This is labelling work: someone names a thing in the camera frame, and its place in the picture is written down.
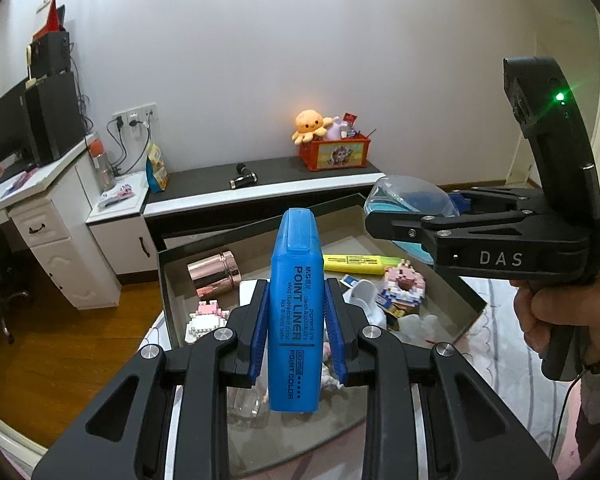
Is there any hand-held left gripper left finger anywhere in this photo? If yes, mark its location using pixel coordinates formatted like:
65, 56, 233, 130
30, 277, 272, 480

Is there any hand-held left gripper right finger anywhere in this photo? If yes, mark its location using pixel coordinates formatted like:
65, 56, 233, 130
325, 277, 561, 480

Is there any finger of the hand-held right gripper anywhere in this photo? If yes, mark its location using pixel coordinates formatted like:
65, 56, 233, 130
450, 186, 545, 215
364, 209, 548, 265

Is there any clear blue plastic packet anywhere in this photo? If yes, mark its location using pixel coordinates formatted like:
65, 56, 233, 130
364, 174, 468, 265

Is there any white and silver toy figure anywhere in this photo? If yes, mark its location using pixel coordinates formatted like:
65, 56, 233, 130
344, 279, 387, 330

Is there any blue highlighter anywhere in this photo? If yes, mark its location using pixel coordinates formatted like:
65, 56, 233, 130
269, 208, 326, 413

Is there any dark cardboard box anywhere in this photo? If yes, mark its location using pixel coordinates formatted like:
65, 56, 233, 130
156, 192, 489, 478

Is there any person's right hand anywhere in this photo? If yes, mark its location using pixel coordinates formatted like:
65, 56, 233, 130
511, 269, 600, 367

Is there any crumpled clear plastic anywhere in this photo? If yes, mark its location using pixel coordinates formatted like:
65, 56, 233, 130
228, 385, 271, 423
405, 312, 456, 346

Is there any pink donut block figure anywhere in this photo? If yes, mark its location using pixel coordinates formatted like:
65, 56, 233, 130
377, 260, 426, 311

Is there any pink and white block figure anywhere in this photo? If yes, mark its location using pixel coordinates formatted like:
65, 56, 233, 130
182, 300, 231, 346

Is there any yellow highlighter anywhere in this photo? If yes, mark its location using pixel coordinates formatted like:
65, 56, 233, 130
322, 254, 401, 277

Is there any small blue yellow toy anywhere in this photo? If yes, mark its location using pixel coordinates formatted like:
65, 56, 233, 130
382, 307, 406, 331

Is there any rose gold metal tin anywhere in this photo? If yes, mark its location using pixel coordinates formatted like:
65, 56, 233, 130
186, 250, 242, 298

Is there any orange toy crate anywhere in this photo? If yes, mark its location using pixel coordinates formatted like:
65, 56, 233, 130
300, 137, 370, 172

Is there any purple plush toy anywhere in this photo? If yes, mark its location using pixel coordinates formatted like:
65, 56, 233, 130
327, 116, 353, 140

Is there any black and white TV stand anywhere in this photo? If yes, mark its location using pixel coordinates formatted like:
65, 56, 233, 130
144, 156, 396, 241

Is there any orange octopus plush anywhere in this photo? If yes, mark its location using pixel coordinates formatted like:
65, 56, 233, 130
292, 110, 335, 143

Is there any white patterned tablecloth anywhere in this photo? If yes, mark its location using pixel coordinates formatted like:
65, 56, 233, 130
145, 272, 586, 480

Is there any white low side cabinet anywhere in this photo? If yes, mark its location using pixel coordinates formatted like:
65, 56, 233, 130
86, 170, 163, 277

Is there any pink pen packet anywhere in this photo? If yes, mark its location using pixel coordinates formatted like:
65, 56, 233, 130
99, 185, 136, 209

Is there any yellow and blue snack bag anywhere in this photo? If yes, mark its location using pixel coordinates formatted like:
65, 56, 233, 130
145, 141, 170, 192

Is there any white desk with drawers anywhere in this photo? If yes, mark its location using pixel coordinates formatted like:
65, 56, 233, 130
0, 132, 123, 311

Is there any clear bottle with orange cap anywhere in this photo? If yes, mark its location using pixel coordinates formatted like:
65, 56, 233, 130
89, 140, 117, 192

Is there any dark red clothing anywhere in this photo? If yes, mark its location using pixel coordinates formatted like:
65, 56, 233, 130
572, 410, 600, 480

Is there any black office chair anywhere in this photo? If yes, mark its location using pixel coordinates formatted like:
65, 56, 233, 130
0, 255, 31, 346

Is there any black computer tower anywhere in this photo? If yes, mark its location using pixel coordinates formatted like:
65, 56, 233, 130
24, 71, 87, 167

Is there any black computer monitor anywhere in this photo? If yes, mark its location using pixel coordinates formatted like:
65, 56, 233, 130
0, 77, 31, 168

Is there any black box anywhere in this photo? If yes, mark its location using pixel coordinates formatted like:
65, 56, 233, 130
27, 30, 72, 80

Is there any red triangular object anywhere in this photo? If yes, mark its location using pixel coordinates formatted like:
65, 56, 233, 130
32, 0, 66, 41

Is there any thin black cable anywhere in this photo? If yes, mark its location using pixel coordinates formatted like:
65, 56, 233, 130
549, 367, 588, 463

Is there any black power cable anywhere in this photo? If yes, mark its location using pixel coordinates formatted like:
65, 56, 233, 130
105, 117, 153, 176

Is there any white wall socket strip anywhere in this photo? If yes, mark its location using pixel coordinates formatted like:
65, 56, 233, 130
112, 104, 157, 128

